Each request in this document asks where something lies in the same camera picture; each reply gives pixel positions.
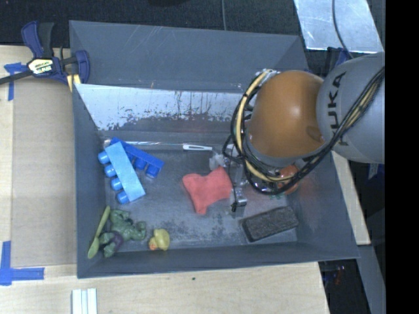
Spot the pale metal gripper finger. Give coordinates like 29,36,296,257
209,153,230,171
230,188,249,219

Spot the red cloth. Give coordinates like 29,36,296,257
181,166,234,216

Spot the dark green flat block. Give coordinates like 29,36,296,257
241,205,300,243

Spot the dark blue toy brick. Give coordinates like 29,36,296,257
109,137,165,179

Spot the yellow rubber duck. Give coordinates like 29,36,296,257
148,228,172,252

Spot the light blue toy brick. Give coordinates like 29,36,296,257
97,141,147,205

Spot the grey metal bin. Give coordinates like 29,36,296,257
67,20,361,279

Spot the green toy figure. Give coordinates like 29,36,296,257
98,209,147,259

